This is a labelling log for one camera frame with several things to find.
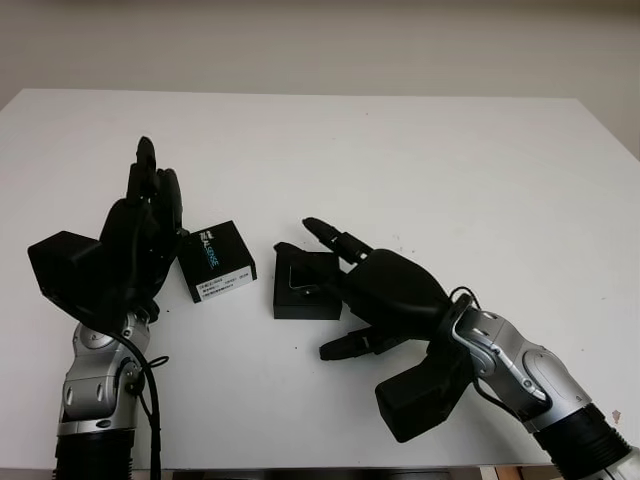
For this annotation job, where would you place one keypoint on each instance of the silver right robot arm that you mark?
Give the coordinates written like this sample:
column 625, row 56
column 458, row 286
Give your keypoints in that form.
column 525, row 360

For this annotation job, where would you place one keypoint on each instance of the black camera box base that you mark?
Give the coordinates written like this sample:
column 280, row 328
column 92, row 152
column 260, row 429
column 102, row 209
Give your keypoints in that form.
column 305, row 310

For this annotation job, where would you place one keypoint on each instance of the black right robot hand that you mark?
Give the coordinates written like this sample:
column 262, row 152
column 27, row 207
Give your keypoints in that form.
column 400, row 295

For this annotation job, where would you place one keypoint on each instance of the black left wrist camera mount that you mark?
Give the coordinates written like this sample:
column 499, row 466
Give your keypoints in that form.
column 57, row 265

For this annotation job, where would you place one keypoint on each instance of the black printed box lid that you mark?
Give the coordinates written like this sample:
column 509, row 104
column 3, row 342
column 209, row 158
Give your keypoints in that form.
column 215, row 250

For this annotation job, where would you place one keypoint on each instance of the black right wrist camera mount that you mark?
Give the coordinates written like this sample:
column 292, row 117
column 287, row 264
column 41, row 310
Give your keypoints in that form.
column 415, row 395

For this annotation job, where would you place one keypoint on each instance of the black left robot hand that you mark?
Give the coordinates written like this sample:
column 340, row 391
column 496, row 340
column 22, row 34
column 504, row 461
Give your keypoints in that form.
column 135, row 240

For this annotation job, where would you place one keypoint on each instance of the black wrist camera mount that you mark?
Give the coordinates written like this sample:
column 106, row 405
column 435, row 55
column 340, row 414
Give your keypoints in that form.
column 57, row 265
column 415, row 395

